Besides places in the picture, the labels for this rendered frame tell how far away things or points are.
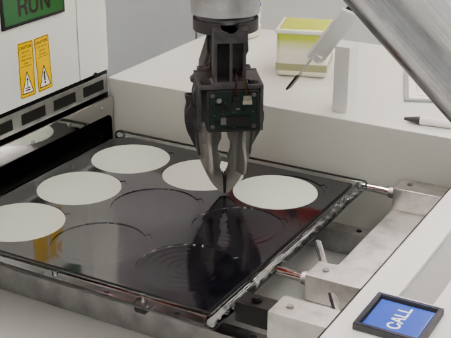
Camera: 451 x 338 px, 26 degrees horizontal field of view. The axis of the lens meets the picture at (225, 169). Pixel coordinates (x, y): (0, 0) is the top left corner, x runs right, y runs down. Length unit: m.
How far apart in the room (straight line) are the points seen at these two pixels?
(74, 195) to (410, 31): 0.71
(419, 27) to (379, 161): 0.71
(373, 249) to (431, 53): 0.59
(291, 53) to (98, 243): 0.46
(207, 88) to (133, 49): 3.08
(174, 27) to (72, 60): 3.06
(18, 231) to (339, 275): 0.35
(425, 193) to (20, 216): 0.46
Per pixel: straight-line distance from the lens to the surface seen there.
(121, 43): 4.03
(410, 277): 0.86
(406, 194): 1.16
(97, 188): 1.18
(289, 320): 0.89
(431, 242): 0.92
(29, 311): 1.09
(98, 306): 1.05
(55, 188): 1.18
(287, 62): 1.37
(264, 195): 1.15
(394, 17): 0.51
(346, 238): 1.18
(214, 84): 1.03
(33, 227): 1.09
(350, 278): 0.96
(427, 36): 0.50
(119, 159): 1.26
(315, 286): 0.96
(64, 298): 1.08
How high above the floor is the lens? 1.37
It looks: 22 degrees down
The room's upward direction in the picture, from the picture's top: straight up
